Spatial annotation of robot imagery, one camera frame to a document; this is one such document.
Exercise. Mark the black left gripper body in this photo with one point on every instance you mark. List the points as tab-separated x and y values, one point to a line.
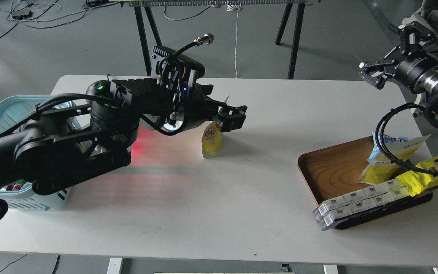
194	111

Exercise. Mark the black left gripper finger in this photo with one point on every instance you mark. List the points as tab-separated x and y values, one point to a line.
231	118

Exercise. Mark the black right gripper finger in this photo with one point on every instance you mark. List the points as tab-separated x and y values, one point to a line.
412	37
377	73

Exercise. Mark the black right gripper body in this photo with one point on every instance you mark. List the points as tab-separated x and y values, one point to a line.
418	72

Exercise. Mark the yellow white snack pouch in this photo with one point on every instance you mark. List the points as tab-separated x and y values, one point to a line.
211	140

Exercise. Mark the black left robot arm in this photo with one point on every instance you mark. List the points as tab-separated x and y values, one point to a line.
71	138

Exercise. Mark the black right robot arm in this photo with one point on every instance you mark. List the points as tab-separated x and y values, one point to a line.
428	100

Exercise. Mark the blue white snack bag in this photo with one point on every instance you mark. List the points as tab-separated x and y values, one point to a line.
387	139

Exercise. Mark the yellow snack pouch on tray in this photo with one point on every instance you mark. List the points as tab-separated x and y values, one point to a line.
381	169

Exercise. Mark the light blue plastic basket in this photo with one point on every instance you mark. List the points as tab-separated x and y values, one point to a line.
13	110

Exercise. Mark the snacks inside basket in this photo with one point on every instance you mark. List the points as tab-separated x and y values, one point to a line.
18	186

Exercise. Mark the black trestle table legs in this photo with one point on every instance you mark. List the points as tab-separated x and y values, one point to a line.
235	24

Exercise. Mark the brown wooden tray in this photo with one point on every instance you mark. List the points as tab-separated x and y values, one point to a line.
333	171

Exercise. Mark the upper white box pack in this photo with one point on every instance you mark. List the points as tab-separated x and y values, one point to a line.
359	201

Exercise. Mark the white box pack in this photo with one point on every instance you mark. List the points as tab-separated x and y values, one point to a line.
348	222
359	201

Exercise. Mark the lower white box pack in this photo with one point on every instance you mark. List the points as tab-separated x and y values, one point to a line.
348	222

